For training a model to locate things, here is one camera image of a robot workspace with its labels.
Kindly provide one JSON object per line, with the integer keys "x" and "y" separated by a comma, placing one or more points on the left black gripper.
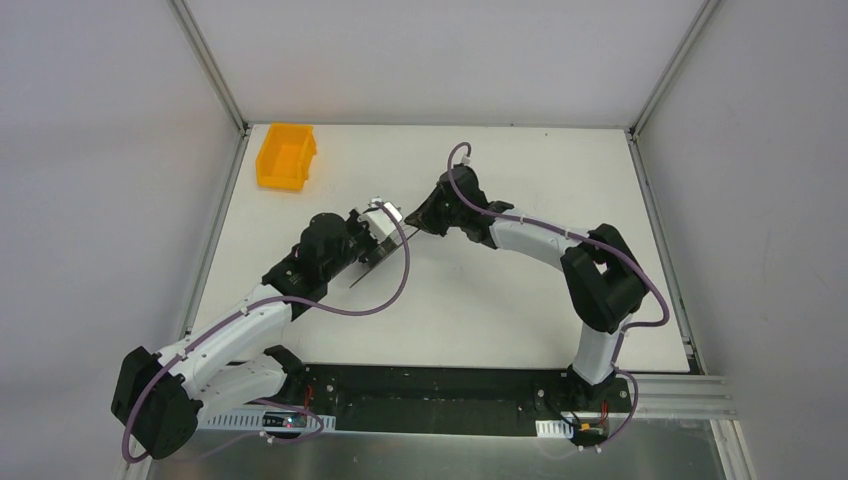
{"x": 370, "y": 249}

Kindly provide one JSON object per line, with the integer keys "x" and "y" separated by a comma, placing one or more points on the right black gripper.
{"x": 444, "y": 209}

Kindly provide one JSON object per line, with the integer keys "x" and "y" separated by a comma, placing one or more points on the black cable spool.
{"x": 387, "y": 248}

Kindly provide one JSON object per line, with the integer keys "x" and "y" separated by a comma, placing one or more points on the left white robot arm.
{"x": 161, "y": 397}

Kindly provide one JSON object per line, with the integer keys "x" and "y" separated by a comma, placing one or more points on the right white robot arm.
{"x": 597, "y": 265}

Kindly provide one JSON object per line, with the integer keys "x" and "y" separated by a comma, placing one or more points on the orange plastic bin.
{"x": 285, "y": 157}

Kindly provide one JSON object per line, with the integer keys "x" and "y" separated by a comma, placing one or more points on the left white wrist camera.
{"x": 383, "y": 219}

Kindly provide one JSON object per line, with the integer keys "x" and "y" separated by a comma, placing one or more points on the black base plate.
{"x": 449, "y": 401}

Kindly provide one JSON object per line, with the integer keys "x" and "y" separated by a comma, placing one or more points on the left white cable duct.
{"x": 254, "y": 418}

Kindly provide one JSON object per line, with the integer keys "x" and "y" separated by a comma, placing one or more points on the white cable duct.
{"x": 554, "y": 429}
{"x": 254, "y": 418}

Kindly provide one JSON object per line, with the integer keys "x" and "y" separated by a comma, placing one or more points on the right white cable duct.
{"x": 554, "y": 429}

